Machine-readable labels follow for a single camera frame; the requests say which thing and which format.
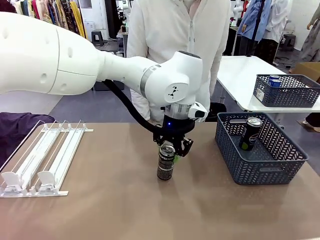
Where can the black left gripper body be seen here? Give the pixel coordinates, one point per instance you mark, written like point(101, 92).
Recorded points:
point(175, 130)

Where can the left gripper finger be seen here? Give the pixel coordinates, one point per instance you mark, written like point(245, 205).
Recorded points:
point(159, 141)
point(185, 147)

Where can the black Pepsi can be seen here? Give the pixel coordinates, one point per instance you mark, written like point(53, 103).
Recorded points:
point(248, 136)
point(165, 165)

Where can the grey-blue plastic mesh basket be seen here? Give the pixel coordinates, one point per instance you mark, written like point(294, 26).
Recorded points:
point(260, 170)

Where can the blue Pocari Sweat can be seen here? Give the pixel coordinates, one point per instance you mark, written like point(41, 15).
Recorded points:
point(276, 82)
point(273, 77)

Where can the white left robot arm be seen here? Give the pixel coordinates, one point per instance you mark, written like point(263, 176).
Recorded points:
point(50, 57)

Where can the person's right forearm white sleeve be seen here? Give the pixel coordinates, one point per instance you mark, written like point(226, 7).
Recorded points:
point(140, 105)

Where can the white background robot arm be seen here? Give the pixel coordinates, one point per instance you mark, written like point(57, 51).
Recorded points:
point(238, 7)

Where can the person's left forearm white sleeve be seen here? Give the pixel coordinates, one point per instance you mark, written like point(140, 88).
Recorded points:
point(212, 82)

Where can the white can dispenser rack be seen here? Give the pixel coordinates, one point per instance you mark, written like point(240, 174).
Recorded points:
point(57, 162)

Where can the white side table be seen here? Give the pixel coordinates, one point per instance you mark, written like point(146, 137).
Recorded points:
point(240, 72)

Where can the person in white jacket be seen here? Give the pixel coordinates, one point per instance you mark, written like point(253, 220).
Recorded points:
point(170, 32)

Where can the grey-blue labelled mesh basket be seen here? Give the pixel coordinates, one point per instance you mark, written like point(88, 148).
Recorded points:
point(287, 96)

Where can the dark plastic stool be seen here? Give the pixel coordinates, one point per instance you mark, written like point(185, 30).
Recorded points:
point(97, 32)
point(290, 37)

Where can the dark long skirt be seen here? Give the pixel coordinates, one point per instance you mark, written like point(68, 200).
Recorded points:
point(313, 120)

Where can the white floor appliance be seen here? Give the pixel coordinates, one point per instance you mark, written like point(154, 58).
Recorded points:
point(89, 28)

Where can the mannequin in blue shirt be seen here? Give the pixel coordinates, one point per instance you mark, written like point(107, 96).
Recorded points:
point(252, 17)

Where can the purple cloth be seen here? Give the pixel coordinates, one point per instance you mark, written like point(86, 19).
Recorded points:
point(15, 130)

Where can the brown cardboard box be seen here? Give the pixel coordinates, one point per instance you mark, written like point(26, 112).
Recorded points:
point(307, 70)

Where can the yellow hanging garment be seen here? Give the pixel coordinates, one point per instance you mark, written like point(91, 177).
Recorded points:
point(77, 17)

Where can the mannequin in white shirt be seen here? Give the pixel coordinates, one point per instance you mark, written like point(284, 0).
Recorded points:
point(277, 17)

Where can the mannequin in beige dress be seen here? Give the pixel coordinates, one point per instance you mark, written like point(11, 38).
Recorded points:
point(312, 37)

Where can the patterned hanging garment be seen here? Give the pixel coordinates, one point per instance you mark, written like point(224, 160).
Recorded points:
point(52, 12)

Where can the maroon hanging garment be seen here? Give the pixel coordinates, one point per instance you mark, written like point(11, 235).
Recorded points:
point(7, 5)

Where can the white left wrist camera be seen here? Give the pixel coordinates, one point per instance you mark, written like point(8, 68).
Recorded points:
point(198, 112)

